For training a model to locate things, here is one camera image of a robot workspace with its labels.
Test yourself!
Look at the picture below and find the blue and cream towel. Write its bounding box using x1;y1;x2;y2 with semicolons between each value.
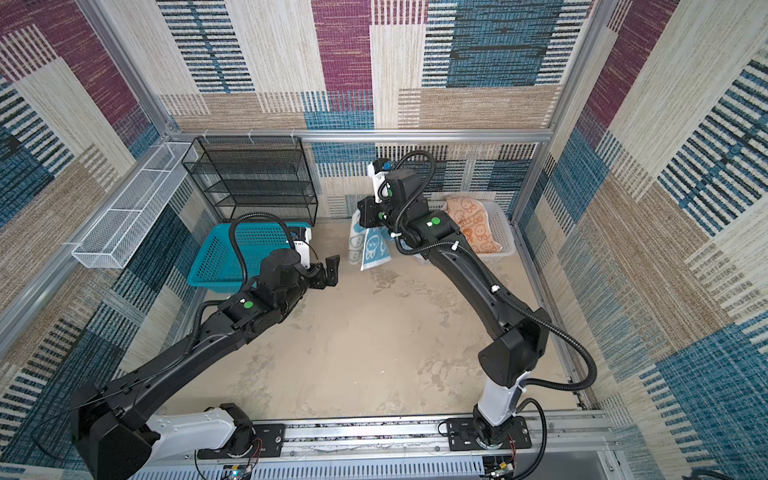
349;210;391;271

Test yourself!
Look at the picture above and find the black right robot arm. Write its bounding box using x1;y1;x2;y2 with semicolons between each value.
357;169;550;448

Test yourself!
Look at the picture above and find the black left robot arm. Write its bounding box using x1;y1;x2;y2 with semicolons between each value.
70;248;340;479

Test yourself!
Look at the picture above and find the orange and cream towel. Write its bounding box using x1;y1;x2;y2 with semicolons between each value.
443;196;502;254

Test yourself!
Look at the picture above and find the teal plastic basket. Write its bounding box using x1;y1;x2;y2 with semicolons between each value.
187;222;289;293

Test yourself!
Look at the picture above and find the white plastic laundry basket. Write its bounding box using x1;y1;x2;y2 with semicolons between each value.
425;197;515;263

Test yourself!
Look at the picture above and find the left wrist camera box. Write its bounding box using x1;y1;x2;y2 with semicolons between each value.
288;226;312;257

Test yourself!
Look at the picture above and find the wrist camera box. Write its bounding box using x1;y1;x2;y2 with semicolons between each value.
288;226;312;257
366;158;392;203

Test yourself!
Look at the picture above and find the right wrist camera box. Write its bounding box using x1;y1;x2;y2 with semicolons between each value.
366;158;392;203

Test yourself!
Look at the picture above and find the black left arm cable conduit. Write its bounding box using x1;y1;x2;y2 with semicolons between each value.
227;211;298;289

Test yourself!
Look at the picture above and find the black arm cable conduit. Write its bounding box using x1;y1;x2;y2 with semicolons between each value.
392;149;599;393
227;211;298;289

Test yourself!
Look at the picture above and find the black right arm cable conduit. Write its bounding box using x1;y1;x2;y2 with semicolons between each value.
392;149;599;393

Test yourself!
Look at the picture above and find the black wire shelf rack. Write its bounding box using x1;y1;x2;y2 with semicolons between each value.
182;136;319;225

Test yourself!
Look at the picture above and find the white wire mesh tray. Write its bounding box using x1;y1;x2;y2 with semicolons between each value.
71;142;190;269

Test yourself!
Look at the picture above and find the aluminium frame post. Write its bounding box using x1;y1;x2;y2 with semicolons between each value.
510;0;616;229

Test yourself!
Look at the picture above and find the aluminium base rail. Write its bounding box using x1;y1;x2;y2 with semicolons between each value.
135;407;632;479

